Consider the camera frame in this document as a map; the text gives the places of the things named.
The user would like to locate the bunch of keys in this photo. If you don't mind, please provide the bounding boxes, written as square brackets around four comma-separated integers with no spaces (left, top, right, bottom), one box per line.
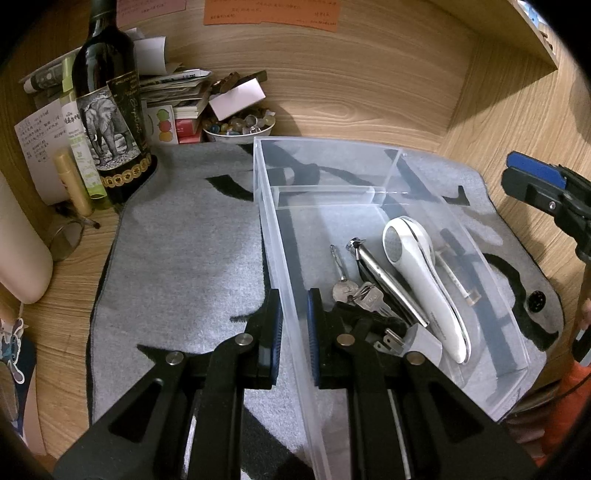
[329,244,402,324]

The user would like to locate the stack of books and papers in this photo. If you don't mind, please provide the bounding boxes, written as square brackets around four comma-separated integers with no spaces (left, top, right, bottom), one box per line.
[134,28,213,145]

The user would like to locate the dark brown clip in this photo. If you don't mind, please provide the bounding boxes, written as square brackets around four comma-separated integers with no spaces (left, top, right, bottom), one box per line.
[211,70,269,93]

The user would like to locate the pink sticky note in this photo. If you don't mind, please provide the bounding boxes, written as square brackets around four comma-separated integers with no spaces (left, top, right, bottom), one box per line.
[115,0,188,17]

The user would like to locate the pale green tube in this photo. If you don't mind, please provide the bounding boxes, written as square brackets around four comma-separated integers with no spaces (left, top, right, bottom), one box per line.
[60,58,110,200]

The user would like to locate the orange sticky note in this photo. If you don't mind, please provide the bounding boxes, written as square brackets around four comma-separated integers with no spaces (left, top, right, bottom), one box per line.
[203,0,341,33]

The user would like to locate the dark rimmed eyeglasses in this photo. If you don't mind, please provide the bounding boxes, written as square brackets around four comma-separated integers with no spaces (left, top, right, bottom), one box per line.
[46,205,101,262]

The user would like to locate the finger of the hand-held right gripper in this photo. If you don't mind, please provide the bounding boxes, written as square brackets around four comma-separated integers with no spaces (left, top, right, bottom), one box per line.
[505,150,568,190]
[502,166,566,215]

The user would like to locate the orange cloth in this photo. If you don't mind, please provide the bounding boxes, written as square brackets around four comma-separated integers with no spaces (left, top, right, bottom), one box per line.
[508,360,591,462]

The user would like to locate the white card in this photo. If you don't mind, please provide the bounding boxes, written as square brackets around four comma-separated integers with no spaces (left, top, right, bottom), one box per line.
[209,78,267,121]

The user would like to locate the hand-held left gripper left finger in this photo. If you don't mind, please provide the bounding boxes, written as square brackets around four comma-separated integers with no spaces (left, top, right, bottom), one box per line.
[53,288,283,480]

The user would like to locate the clear plastic box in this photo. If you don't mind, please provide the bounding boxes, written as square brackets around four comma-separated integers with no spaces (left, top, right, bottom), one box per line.
[253,136,533,480]

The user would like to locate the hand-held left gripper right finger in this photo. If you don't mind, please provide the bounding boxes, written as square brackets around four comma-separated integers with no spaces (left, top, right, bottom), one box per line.
[307,288,540,480]

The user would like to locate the white handheld massager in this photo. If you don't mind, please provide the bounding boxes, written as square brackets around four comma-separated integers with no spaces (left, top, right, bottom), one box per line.
[382,215,472,365]

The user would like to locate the blue printed bag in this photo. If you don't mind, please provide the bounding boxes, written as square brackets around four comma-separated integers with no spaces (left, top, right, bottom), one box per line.
[0,305,38,444]

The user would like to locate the wooden shelf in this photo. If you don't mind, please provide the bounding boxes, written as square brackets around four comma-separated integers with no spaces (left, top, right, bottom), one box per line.
[508,0,559,72]

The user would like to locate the yellow lip balm tube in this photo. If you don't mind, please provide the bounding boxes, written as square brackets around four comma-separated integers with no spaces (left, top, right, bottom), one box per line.
[52,150,94,217]

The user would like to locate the white handwritten paper note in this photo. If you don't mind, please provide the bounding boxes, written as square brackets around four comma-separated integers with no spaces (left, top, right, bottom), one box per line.
[14,99,77,206]

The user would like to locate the grey mat with black print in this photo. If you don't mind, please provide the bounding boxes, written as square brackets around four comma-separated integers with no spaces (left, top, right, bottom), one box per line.
[87,143,566,480]

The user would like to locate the cream rounded container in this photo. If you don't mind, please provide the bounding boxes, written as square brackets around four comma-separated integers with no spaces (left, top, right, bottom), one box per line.
[0,171,54,305]

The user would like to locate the red small box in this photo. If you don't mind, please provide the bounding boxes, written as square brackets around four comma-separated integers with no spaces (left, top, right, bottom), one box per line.
[174,117,204,143]

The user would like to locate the silver metal handpiece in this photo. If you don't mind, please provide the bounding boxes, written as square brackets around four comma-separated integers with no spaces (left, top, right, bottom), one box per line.
[347,237,430,329]

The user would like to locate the white charger plug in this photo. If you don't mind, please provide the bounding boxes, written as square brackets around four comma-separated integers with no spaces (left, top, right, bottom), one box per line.
[381,323,443,365]

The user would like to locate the dark wine bottle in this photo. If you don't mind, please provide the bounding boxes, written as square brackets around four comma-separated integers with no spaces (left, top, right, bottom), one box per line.
[71,0,158,217]

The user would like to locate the white bowl of stones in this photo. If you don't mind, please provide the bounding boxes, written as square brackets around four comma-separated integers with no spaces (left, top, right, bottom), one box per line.
[202,108,277,146]

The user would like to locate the macaron print card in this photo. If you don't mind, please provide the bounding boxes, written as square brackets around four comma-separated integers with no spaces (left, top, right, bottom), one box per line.
[147,104,177,145]

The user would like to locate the rolled newspaper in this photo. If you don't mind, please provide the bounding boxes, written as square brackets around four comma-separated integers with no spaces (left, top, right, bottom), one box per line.
[19,58,77,95]

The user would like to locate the clear plastic syringe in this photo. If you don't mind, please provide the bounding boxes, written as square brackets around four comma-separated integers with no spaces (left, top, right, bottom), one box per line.
[434,249,483,306]

